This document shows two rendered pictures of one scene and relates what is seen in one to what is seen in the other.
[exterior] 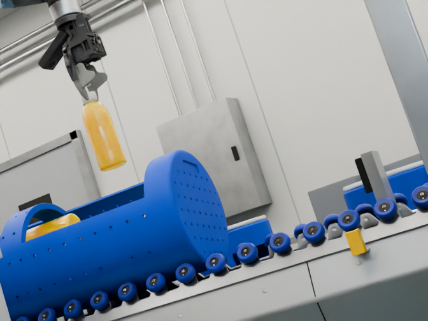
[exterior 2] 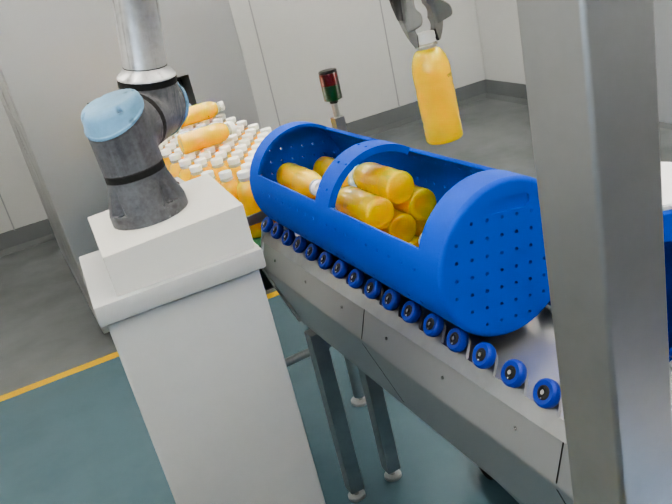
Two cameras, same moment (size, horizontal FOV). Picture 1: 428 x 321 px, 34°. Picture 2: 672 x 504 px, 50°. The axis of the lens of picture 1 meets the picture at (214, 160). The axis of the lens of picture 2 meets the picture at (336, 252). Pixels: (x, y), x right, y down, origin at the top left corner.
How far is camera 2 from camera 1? 1.07 m
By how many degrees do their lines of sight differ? 55
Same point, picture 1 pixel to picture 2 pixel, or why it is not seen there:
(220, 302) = (475, 398)
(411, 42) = (607, 486)
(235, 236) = not seen: hidden behind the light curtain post
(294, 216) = not seen: outside the picture
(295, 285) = (543, 452)
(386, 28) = (577, 434)
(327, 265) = not seen: hidden behind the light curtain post
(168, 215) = (434, 288)
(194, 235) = (472, 310)
